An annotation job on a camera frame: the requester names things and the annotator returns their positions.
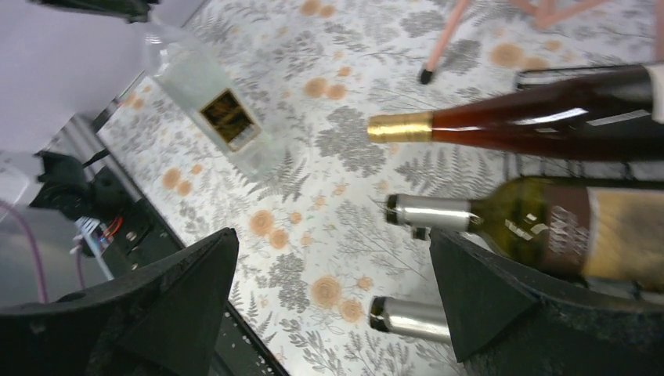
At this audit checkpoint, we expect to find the green wine bottle brown label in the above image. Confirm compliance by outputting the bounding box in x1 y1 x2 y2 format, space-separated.
384 176 663 291

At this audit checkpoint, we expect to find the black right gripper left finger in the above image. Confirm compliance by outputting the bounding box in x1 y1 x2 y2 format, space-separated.
1 228 239 375

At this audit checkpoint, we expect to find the clear liquor bottle black cap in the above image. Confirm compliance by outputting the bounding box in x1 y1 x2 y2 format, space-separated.
134 14 286 180

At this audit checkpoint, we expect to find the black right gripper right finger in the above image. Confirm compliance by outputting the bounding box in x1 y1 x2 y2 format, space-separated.
430 229 663 375

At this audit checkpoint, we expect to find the pink music stand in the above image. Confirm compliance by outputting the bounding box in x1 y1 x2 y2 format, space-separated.
419 0 664 85

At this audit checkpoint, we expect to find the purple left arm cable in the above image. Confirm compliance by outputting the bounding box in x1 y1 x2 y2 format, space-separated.
0 199 87 305

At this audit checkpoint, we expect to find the red wine bottle gold cap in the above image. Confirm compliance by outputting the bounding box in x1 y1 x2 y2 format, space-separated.
366 63 664 163

